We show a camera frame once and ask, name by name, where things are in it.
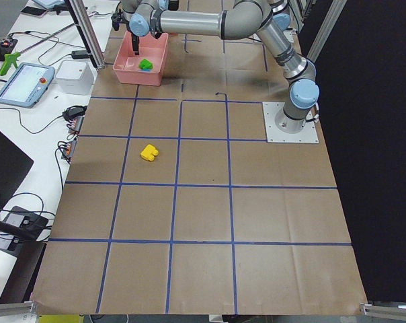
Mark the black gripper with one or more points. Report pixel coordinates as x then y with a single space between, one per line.
134 42

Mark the green toy block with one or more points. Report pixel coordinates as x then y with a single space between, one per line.
145 64

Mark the yellow toy block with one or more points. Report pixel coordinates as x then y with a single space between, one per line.
149 153

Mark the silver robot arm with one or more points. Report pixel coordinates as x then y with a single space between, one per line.
245 19

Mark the pink plastic box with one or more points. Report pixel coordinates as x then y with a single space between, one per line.
126 63

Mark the white square box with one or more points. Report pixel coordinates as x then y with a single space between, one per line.
74 77

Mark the black power adapter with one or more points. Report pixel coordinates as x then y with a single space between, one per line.
79 54

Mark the black smartphone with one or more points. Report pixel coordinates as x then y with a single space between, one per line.
33 11

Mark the blue teach pendant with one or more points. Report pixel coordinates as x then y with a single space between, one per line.
27 85

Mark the brown paper table mat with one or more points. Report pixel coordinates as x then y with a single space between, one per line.
221 222

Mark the aluminium frame post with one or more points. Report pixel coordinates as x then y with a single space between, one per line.
85 29

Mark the green handled reacher grabber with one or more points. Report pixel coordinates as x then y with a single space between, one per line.
11 59

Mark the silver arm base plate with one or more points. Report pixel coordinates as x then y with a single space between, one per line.
281 129

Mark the black cable hub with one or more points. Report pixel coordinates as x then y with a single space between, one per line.
23 224

